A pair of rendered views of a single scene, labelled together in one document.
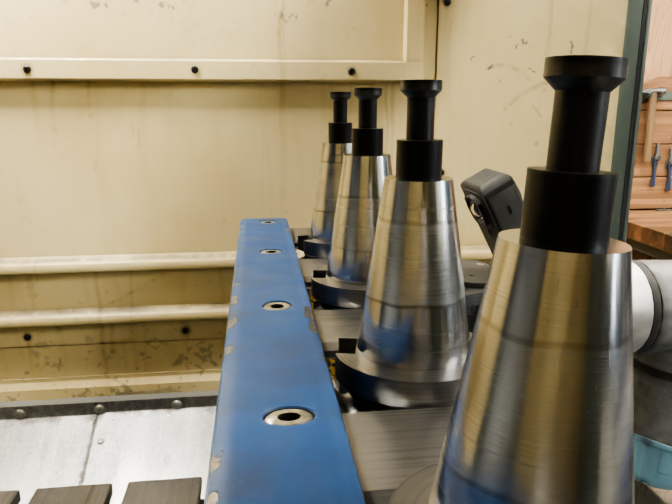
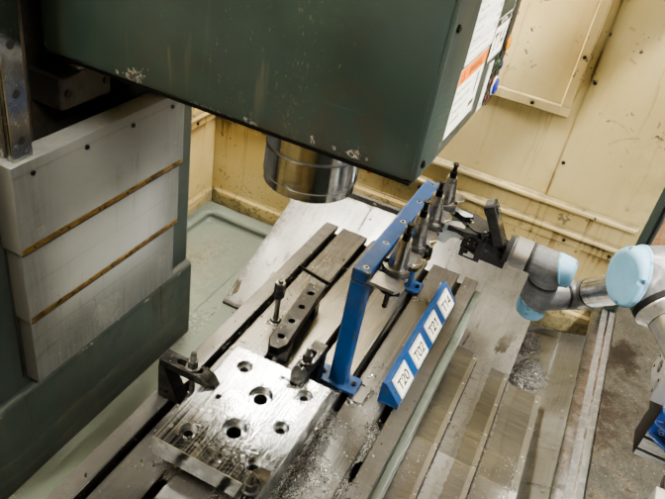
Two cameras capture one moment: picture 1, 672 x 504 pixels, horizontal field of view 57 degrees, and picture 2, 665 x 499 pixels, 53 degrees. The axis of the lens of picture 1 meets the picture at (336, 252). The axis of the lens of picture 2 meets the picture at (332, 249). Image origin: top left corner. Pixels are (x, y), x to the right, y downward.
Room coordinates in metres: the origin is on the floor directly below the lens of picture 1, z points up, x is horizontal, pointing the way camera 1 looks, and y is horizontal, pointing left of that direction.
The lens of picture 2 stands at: (-0.95, -0.42, 2.00)
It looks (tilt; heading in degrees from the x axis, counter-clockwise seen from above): 34 degrees down; 27
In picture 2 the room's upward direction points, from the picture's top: 11 degrees clockwise
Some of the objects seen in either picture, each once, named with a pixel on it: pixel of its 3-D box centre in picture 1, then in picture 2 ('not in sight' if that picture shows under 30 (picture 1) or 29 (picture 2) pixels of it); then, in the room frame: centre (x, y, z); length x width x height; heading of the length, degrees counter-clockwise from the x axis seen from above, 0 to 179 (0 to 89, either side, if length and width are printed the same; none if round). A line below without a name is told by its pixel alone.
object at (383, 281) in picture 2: not in sight; (387, 283); (0.07, -0.05, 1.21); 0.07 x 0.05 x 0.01; 97
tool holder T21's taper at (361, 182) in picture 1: (366, 215); (434, 207); (0.34, -0.02, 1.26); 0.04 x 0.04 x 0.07
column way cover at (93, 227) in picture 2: not in sight; (106, 231); (-0.14, 0.52, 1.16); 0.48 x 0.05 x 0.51; 7
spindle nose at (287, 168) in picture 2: not in sight; (314, 149); (-0.09, 0.07, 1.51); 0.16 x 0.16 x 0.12
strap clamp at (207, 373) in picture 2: not in sight; (189, 377); (-0.21, 0.21, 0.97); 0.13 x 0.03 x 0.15; 97
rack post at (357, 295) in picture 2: not in sight; (348, 333); (0.06, 0.00, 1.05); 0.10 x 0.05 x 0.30; 97
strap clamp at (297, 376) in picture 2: not in sight; (306, 370); (-0.03, 0.04, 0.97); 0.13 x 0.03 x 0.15; 7
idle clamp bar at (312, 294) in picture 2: not in sight; (295, 323); (0.12, 0.17, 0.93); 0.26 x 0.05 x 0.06; 12
